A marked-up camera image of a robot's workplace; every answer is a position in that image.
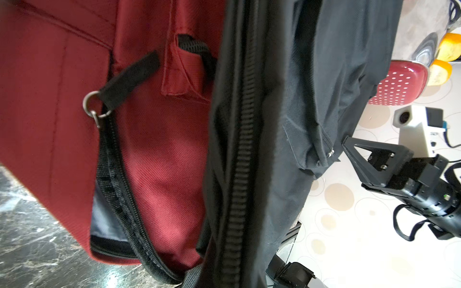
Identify yellow toast slice front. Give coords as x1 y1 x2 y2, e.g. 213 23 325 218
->
427 60 453 86

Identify yellow toast slice rear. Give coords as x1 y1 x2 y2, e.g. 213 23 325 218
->
437 33 461 62

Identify black backpack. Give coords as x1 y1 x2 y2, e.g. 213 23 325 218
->
184 1 403 288

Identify red backpack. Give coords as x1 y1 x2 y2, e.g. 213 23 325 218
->
1 1 226 288

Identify yellow toast slice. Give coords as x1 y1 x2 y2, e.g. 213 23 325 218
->
427 60 453 86
437 33 461 62

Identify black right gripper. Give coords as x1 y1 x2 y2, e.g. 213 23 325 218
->
342 136 461 238

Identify red polka dot toaster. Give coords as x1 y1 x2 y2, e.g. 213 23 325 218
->
368 32 438 106

